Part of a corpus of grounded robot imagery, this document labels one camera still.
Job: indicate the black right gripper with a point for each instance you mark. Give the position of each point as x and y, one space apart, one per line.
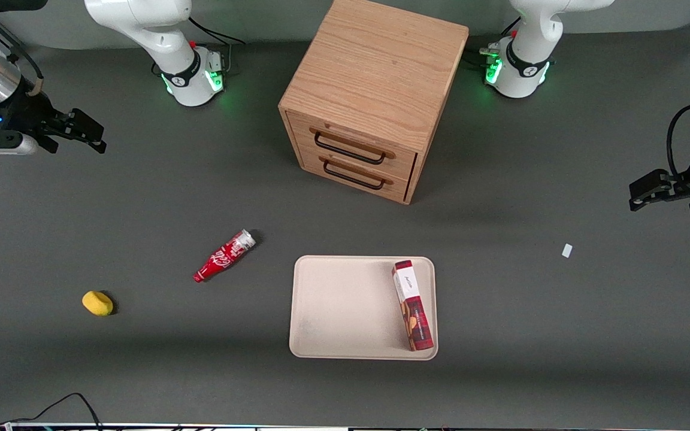
26 115

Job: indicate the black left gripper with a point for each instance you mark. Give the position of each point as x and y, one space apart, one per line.
683 182

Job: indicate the red coke bottle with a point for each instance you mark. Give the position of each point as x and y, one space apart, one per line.
224 255

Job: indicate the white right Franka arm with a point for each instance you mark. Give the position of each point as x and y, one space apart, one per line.
159 36

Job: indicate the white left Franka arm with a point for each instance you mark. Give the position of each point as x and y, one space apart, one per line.
527 57

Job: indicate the beige plastic tray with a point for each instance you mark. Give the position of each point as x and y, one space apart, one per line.
345 308

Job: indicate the small white paper scrap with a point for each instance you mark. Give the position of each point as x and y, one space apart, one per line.
567 251

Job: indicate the yellow sponge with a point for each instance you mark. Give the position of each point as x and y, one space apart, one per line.
97 303

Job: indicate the wooden drawer front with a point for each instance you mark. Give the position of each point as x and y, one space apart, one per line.
354 176
354 146

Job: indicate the red tartan cookie box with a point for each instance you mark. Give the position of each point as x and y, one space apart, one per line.
412 305

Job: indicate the wooden drawer cabinet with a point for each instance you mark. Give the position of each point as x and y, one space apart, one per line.
375 78

